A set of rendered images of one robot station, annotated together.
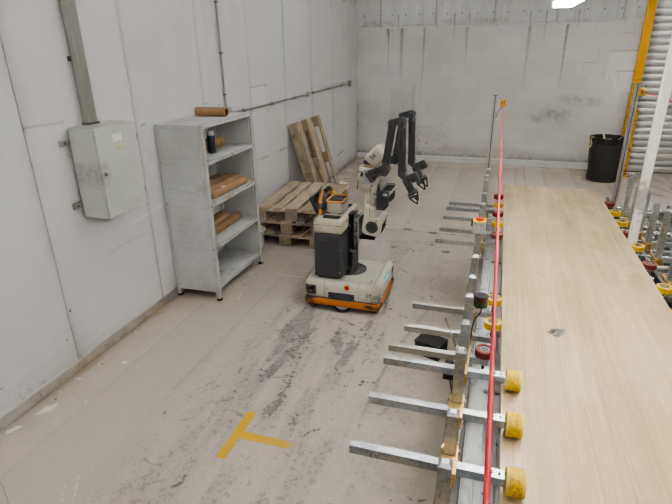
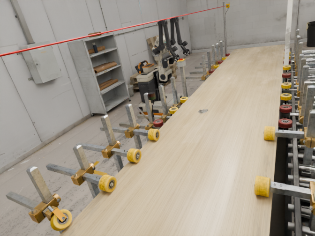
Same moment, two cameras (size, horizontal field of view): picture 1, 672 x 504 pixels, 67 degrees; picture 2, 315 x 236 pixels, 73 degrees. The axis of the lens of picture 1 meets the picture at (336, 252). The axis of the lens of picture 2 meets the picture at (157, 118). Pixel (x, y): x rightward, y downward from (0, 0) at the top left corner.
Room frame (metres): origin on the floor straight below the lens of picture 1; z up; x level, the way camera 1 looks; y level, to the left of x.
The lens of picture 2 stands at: (0.32, -1.05, 1.66)
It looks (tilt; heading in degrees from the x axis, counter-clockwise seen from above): 25 degrees down; 15
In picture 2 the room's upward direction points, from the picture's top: 11 degrees counter-clockwise
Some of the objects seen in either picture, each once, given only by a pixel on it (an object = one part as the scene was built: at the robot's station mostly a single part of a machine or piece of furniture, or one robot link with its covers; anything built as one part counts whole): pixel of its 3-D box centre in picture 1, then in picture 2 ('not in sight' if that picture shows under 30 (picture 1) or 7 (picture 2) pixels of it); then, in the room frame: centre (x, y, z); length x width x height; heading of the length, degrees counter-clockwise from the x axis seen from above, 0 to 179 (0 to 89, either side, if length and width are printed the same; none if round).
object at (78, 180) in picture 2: (448, 462); (84, 173); (1.17, -0.33, 0.95); 0.14 x 0.06 x 0.05; 162
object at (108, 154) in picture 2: (455, 409); (111, 149); (1.41, -0.41, 0.95); 0.14 x 0.06 x 0.05; 162
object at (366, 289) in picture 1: (351, 280); (161, 104); (4.11, -0.13, 0.16); 0.67 x 0.64 x 0.25; 72
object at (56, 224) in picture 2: not in sight; (61, 219); (0.88, -0.37, 0.93); 0.09 x 0.08 x 0.09; 72
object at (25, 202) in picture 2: not in sight; (28, 203); (0.95, -0.13, 0.95); 0.36 x 0.03 x 0.03; 72
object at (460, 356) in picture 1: (456, 406); (114, 148); (1.43, -0.41, 0.94); 0.04 x 0.04 x 0.48; 72
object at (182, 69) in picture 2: (475, 268); (184, 86); (2.63, -0.79, 0.93); 0.05 x 0.05 x 0.45; 72
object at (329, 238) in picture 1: (340, 235); (152, 83); (4.13, -0.04, 0.59); 0.55 x 0.34 x 0.83; 162
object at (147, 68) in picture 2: (337, 203); (148, 68); (4.14, -0.02, 0.87); 0.23 x 0.15 x 0.11; 162
